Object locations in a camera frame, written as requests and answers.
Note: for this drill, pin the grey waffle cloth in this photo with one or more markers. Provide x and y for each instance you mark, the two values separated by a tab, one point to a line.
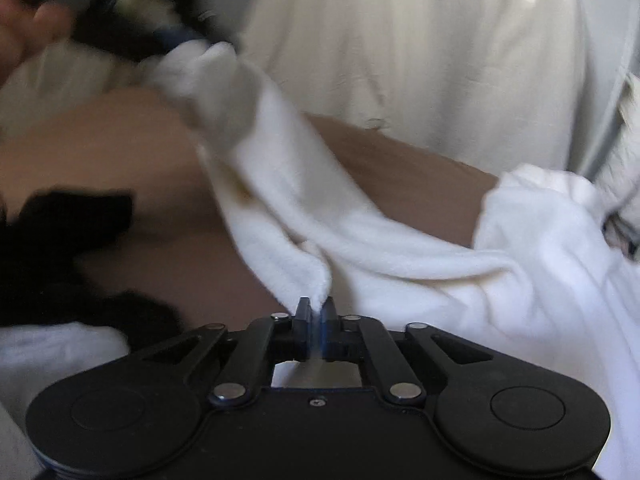
50	355

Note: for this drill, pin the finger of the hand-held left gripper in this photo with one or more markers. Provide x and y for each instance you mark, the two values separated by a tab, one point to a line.
175	37

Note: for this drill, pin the black cloth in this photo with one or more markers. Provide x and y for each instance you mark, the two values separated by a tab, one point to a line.
50	260

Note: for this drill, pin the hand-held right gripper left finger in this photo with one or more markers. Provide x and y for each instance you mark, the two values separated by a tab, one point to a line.
302	330

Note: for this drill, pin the cream draped sheet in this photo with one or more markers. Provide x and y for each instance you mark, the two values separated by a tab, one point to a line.
400	35

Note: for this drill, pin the person's left hand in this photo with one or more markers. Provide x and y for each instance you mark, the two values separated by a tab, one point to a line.
25	25

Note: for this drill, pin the white fleece garment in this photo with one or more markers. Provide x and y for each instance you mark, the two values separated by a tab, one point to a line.
400	240

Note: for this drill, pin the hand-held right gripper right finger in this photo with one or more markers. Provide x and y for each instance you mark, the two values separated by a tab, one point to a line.
330	330

